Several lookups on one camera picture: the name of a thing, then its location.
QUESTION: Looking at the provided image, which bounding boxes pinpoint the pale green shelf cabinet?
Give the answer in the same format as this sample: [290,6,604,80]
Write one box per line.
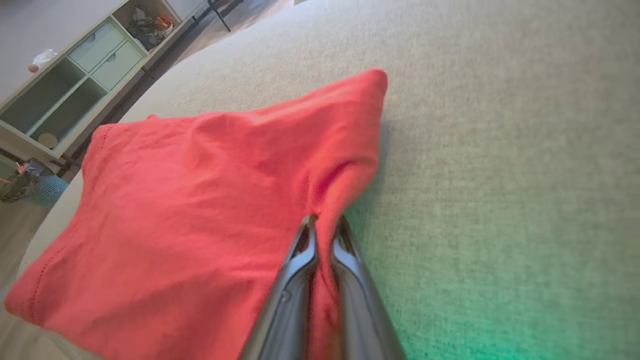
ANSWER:
[0,0,217,164]

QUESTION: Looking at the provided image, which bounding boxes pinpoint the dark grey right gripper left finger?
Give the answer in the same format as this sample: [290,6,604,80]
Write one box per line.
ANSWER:
[239,214,320,360]

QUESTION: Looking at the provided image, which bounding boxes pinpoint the clear plastic bag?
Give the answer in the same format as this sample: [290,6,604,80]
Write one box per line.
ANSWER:
[27,48,59,74]

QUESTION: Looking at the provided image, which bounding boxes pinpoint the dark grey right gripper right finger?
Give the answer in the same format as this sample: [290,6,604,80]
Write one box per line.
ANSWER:
[330,215,407,360]

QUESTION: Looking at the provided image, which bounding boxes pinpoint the round-top coffee table black legs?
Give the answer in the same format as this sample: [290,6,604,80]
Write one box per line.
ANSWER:
[191,0,246,34]

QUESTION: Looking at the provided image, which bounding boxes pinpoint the red jersey with black lettering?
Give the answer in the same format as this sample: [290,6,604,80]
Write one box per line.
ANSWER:
[4,68,389,360]

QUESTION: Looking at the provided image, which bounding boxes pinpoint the grey sofa seat cushion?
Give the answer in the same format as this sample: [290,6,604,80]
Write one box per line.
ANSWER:
[17,0,640,360]

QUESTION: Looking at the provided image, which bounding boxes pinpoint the teal mesh basket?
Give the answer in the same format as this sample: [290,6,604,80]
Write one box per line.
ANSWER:
[24,173,71,209]

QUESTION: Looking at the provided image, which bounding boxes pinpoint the tangled clutter in shelf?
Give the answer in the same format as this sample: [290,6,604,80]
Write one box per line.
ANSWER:
[127,7,176,49]

